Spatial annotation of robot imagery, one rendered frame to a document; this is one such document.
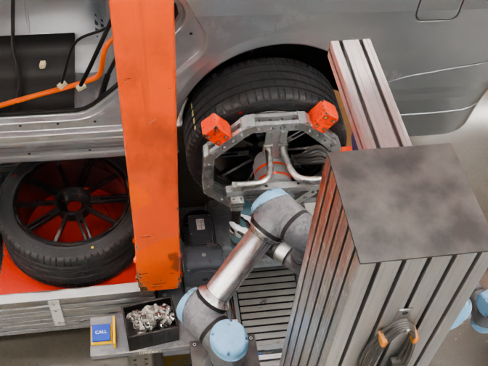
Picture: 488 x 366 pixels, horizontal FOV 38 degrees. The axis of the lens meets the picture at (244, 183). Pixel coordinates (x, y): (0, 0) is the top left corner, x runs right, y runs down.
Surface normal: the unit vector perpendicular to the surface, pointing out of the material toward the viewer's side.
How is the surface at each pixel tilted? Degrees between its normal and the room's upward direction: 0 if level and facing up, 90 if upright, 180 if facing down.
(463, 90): 90
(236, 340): 7
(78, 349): 0
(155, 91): 90
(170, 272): 90
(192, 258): 0
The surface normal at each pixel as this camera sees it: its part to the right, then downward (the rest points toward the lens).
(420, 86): 0.14, 0.78
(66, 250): 0.06, -0.62
